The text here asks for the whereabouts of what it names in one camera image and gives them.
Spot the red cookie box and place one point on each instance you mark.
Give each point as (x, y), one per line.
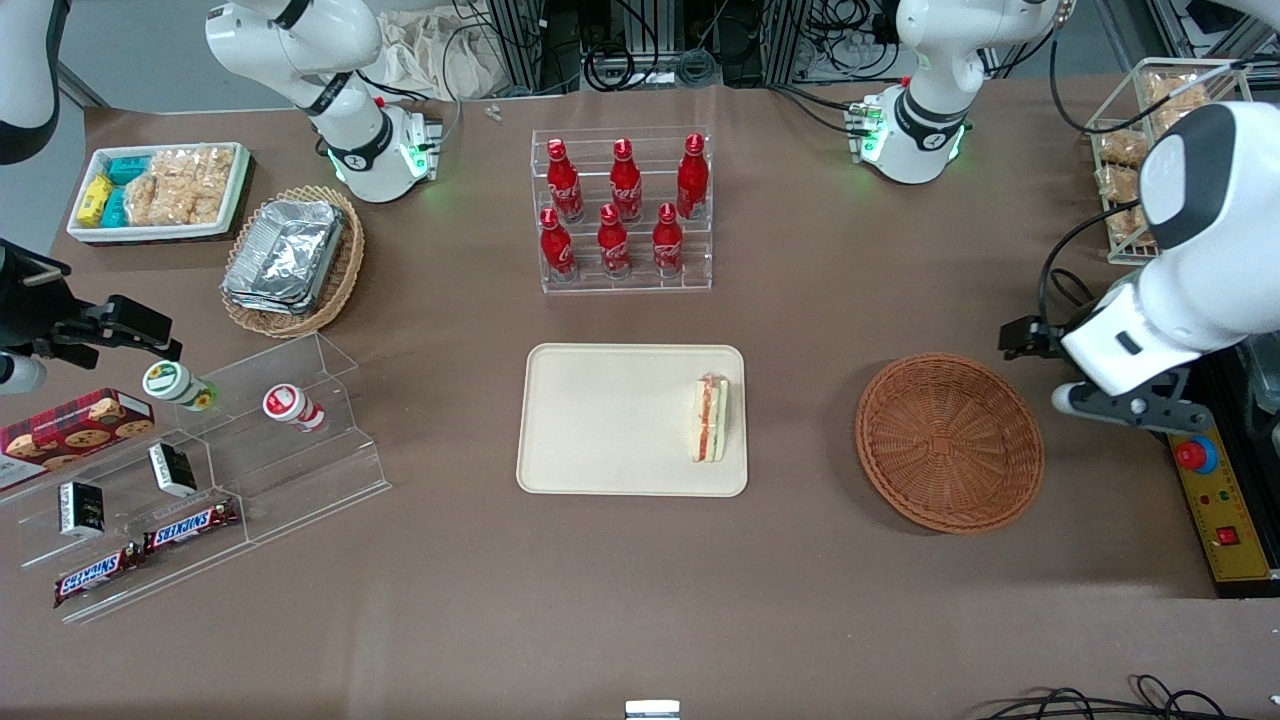
(75, 430)

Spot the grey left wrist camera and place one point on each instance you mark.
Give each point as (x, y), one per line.
(1130, 410)

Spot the beige plastic tray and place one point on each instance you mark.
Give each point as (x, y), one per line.
(610, 420)

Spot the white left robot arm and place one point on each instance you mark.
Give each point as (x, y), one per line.
(930, 60)

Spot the green lid yoghurt bottle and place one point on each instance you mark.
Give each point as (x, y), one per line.
(175, 385)

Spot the yellow snack packet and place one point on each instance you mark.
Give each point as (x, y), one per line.
(95, 198)

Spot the bagged pastry snack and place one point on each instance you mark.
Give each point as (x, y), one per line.
(1122, 148)
(1175, 95)
(1122, 210)

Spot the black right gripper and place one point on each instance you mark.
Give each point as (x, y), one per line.
(28, 308)

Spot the small white block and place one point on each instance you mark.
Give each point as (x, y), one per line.
(652, 710)

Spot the small black carton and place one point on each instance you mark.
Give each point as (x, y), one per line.
(172, 470)
(82, 508)

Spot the clear acrylic bottle rack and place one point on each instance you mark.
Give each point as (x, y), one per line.
(640, 285)

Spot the round brown wicker basket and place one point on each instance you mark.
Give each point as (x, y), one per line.
(950, 445)

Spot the red cola bottle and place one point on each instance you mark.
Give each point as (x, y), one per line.
(557, 248)
(613, 245)
(667, 245)
(564, 185)
(692, 180)
(626, 185)

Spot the yellow emergency stop box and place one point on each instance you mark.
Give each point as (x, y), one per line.
(1225, 510)

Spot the oval wicker basket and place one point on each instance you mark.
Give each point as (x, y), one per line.
(345, 270)

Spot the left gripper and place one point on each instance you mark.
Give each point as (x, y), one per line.
(1022, 337)

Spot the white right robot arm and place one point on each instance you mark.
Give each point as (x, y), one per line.
(330, 70)

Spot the white cloth bag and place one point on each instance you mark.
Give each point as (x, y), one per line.
(430, 55)

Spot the triangle sandwich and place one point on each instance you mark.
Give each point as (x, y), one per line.
(710, 420)

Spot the red lid yoghurt bottle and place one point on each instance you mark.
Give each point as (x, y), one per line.
(292, 406)

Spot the clear acrylic stepped display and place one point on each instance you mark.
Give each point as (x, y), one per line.
(300, 480)

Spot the teal snack packet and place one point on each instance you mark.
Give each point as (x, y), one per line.
(114, 208)
(128, 170)

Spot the clear rice cracker pack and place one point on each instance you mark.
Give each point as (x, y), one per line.
(195, 168)
(170, 205)

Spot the grey metal device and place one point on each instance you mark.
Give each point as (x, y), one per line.
(1265, 365)

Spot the white rectangular snack tray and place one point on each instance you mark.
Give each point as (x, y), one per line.
(80, 232)

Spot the brown snickers bar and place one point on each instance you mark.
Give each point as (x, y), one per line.
(190, 526)
(95, 577)

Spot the stacked foil containers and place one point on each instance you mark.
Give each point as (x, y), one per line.
(285, 255)

